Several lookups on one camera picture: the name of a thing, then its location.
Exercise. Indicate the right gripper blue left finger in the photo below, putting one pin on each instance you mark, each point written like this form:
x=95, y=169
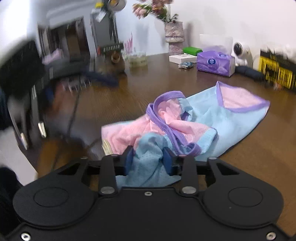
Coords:
x=111, y=166

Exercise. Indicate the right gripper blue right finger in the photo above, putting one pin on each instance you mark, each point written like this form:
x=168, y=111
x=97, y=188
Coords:
x=185, y=167

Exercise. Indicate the pink blue purple vest garment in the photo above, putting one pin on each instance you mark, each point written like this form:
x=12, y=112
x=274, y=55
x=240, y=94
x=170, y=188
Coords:
x=203, y=125

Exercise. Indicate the red black small box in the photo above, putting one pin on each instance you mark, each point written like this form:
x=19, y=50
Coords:
x=110, y=48

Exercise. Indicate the studio lamp on stand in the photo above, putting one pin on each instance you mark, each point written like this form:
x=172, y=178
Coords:
x=103, y=22

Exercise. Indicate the small blue wrapped packet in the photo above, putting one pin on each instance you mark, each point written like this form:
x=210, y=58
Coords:
x=186, y=65

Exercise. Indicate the white flat box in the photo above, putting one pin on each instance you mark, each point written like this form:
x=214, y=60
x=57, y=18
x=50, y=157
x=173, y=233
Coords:
x=182, y=58

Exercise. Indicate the purple tissue pack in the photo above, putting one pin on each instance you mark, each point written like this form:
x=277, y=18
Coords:
x=216, y=55

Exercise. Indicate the green box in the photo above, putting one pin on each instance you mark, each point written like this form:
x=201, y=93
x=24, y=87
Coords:
x=192, y=50

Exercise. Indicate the pink textured flower vase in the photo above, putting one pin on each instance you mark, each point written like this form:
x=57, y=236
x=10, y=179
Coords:
x=175, y=37

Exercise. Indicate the black yellow cardboard box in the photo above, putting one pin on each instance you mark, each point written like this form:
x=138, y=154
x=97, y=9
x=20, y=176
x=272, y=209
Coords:
x=277, y=69

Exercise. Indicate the dried pink rose bouquet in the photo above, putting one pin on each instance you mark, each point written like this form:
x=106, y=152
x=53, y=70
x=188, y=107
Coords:
x=156, y=8

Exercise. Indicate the white security camera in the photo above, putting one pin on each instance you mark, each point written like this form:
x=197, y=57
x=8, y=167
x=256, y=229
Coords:
x=243, y=56

